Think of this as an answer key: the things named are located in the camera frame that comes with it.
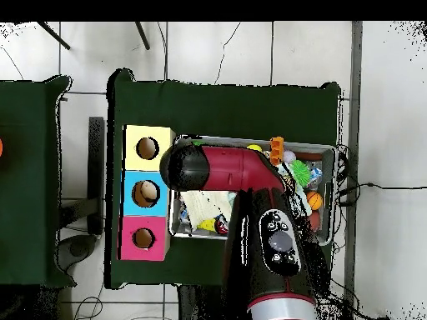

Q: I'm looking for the cream waffle cloth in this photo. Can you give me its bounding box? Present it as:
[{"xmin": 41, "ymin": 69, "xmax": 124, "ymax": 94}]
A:
[{"xmin": 181, "ymin": 190, "xmax": 236, "ymax": 231}]

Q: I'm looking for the wooden box with three holes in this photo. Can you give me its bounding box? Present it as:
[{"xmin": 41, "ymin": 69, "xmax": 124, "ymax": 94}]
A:
[{"xmin": 118, "ymin": 124, "xmax": 177, "ymax": 262}]

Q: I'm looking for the orange plastic toy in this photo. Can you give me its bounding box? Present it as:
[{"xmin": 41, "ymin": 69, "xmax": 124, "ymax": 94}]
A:
[{"xmin": 269, "ymin": 136, "xmax": 285, "ymax": 167}]

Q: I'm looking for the green spiky ball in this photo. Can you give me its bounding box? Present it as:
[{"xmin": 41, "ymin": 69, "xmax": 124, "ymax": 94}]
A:
[{"xmin": 289, "ymin": 159, "xmax": 312, "ymax": 188}]

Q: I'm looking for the small orange basketball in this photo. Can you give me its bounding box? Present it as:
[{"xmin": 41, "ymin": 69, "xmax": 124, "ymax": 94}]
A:
[{"xmin": 305, "ymin": 190, "xmax": 324, "ymax": 211}]

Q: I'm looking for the small brown football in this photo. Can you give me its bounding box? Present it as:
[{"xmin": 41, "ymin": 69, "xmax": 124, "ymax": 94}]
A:
[{"xmin": 308, "ymin": 211, "xmax": 322, "ymax": 232}]

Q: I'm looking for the grey round base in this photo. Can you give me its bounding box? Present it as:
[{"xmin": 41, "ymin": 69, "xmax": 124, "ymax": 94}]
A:
[{"xmin": 56, "ymin": 233, "xmax": 98, "ymax": 271}]

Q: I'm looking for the black metal leg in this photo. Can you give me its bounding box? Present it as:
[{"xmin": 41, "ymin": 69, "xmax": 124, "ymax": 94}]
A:
[
  {"xmin": 36, "ymin": 21, "xmax": 72, "ymax": 51},
  {"xmin": 133, "ymin": 21, "xmax": 151, "ymax": 51}
]

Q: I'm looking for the dark green side tablecloth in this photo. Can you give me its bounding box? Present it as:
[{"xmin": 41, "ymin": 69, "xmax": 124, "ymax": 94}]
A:
[{"xmin": 0, "ymin": 75, "xmax": 77, "ymax": 288}]

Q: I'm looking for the shallow wire mesh bin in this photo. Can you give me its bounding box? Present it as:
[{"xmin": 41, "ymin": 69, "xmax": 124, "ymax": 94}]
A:
[{"xmin": 168, "ymin": 133, "xmax": 337, "ymax": 247}]

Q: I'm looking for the black upright post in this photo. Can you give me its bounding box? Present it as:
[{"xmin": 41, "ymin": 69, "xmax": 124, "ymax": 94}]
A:
[{"xmin": 87, "ymin": 116, "xmax": 106, "ymax": 236}]

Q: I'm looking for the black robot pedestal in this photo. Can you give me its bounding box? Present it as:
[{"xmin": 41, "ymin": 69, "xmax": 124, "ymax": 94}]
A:
[{"xmin": 176, "ymin": 284, "xmax": 228, "ymax": 320}]

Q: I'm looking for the black cable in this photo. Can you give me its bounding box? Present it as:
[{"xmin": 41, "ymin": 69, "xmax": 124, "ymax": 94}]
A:
[{"xmin": 336, "ymin": 181, "xmax": 427, "ymax": 206}]

